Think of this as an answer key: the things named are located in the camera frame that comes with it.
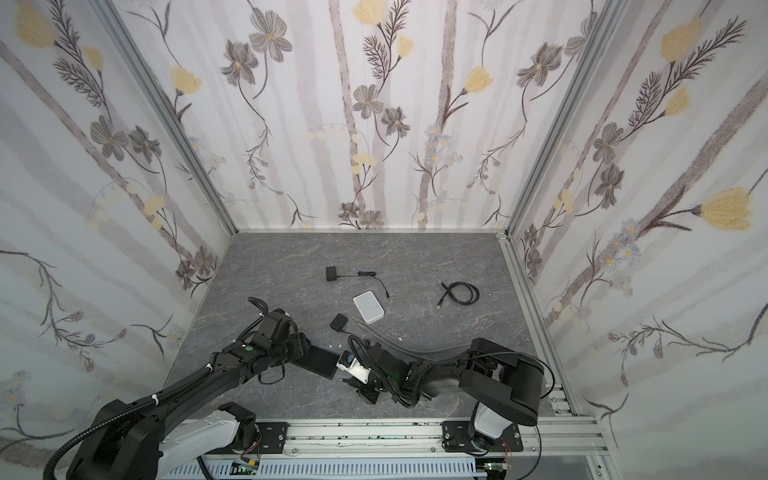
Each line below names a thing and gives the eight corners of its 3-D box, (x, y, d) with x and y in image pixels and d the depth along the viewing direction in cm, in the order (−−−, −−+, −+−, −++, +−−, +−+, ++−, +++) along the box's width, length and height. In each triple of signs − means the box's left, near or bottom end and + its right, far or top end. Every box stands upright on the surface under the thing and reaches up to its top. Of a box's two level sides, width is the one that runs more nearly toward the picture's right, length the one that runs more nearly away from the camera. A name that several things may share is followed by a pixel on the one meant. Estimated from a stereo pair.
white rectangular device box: (367, 325, 96) (367, 322, 94) (353, 301, 102) (352, 297, 100) (385, 316, 99) (385, 313, 97) (370, 293, 104) (370, 289, 103)
